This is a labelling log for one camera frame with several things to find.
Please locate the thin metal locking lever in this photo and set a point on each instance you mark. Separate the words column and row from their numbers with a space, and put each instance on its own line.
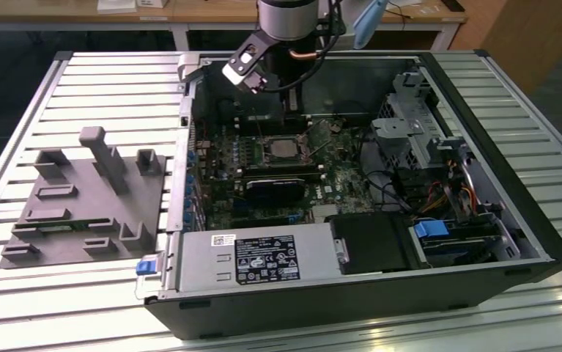
column 305, row 141
column 260, row 128

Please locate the silver CPU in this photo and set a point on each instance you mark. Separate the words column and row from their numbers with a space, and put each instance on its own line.
column 281, row 147

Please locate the black RAM slot bank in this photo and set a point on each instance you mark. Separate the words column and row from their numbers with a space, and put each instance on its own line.
column 280, row 169
column 297, row 122

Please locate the CPU socket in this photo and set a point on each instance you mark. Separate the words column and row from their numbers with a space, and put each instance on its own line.
column 262, row 150

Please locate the grey metal drive cage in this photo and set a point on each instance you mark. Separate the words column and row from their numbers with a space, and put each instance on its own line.
column 397, row 132

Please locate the green motherboard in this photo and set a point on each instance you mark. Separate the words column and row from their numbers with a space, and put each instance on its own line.
column 349, row 165

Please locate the black graphics card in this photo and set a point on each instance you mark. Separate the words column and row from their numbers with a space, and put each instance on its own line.
column 276, row 190

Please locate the small white box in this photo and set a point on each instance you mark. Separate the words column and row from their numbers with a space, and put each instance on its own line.
column 152, row 3

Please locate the silver chipset heatsink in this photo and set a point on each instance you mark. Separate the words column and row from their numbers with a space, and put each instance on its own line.
column 325, row 212

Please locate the black optical drive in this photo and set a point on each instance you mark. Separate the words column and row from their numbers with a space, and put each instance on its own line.
column 368, row 242

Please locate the wooden desk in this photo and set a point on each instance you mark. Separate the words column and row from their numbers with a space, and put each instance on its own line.
column 65, row 18

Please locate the wooden cabinet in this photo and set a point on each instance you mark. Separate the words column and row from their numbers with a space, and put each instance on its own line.
column 530, row 36

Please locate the hard disk in blue carrier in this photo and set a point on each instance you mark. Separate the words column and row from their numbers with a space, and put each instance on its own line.
column 432, row 229

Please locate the silver power supply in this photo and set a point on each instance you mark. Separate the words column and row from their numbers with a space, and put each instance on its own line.
column 202, row 256

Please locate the grey parts rack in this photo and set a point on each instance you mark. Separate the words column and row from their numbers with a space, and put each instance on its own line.
column 89, row 205

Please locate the blue case latch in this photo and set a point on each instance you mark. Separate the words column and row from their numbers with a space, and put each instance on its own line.
column 145, row 267

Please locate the black PC case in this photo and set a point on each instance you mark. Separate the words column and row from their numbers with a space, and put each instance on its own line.
column 309, row 311

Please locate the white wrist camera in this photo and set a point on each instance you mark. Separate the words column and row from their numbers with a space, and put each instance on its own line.
column 246, row 78

